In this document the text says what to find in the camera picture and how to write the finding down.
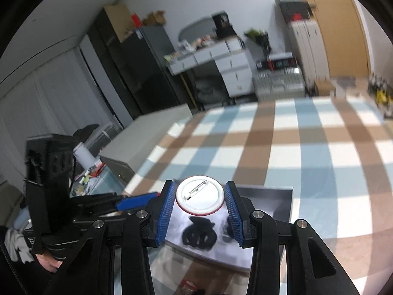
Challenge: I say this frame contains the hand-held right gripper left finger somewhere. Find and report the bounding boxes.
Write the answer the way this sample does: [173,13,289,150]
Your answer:
[43,180,179,295]

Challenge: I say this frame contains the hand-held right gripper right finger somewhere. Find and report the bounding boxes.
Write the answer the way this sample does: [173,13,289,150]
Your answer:
[224,181,361,295]

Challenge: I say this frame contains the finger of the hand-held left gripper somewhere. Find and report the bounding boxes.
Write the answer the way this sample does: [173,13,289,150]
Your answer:
[77,191,162,216]
[71,213,131,225]

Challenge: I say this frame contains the grey jewelry box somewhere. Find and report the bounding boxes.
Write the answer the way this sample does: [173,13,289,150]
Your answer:
[147,178,294,275]

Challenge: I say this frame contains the white round pin badge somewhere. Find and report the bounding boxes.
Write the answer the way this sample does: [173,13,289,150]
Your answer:
[176,176,226,216]

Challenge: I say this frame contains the person's left hand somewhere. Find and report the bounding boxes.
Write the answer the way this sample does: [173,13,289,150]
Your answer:
[36,253,64,273]

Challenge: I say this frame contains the cluttered side table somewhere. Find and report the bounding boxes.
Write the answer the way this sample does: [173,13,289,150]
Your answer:
[69,161,128,198]

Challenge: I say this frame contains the white bottle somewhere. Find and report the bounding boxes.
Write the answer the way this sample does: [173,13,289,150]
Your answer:
[73,143,98,168]

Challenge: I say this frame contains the grey white cloth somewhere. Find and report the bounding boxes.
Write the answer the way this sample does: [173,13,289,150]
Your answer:
[4,227,32,265]

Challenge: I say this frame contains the grey storage box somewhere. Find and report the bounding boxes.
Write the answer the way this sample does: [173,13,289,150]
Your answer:
[100,104,193,188]

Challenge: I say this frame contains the black cloth pile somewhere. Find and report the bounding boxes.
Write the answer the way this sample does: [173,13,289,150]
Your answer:
[73,124,100,139]

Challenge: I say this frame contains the plaid blanket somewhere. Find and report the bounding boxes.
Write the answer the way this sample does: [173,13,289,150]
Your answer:
[124,95,391,295]

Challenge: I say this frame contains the white curtain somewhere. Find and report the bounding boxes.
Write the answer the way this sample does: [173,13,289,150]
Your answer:
[0,38,125,188]

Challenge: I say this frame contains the white bag under table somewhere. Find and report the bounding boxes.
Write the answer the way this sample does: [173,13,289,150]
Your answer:
[196,81,227,99]

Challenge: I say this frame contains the dark grey refrigerator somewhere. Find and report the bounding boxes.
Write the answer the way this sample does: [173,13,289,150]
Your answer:
[118,25,182,116]

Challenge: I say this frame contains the silver suitcase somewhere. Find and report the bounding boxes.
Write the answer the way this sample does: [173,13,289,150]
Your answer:
[252,68,306,102]

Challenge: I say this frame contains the black wardrobe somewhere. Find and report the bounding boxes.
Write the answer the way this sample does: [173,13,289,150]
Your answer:
[87,8,145,120]

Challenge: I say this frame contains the white dressing table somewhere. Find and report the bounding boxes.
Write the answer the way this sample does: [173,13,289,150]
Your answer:
[167,37,256,99]

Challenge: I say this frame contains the small cardboard box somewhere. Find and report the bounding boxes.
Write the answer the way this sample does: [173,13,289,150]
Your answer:
[315,80,335,98]

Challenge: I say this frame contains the black red box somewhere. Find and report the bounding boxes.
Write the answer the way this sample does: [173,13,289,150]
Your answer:
[267,52,298,71]

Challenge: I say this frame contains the clutter on dressing table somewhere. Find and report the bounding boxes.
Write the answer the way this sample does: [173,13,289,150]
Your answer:
[165,35,228,61]

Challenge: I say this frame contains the flat cardboard box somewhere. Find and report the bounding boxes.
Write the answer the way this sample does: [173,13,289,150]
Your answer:
[103,4,136,44]

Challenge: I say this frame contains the bouquet in dark wrapping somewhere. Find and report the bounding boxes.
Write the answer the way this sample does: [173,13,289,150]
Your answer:
[244,28,272,57]

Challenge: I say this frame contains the white upright suitcase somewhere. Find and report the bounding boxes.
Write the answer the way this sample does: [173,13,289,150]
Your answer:
[289,18,331,93]

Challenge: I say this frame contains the arched mirror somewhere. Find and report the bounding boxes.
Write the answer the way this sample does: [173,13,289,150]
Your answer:
[178,18,217,42]

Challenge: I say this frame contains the wooden shoe rack with shoes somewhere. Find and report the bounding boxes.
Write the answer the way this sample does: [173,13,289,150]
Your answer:
[370,73,393,111]

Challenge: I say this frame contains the black stacked containers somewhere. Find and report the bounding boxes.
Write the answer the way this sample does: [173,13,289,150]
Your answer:
[211,12,237,39]

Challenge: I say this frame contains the wooden door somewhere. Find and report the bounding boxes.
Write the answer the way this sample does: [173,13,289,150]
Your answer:
[284,0,373,79]

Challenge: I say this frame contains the black shoebox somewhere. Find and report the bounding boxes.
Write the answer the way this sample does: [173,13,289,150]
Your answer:
[279,1,312,15]

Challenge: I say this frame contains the black bead bracelet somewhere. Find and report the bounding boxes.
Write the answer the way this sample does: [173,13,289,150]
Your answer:
[221,217,238,238]

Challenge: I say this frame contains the black coiled bracelet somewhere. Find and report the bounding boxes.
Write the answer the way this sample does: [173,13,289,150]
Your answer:
[182,217,219,250]

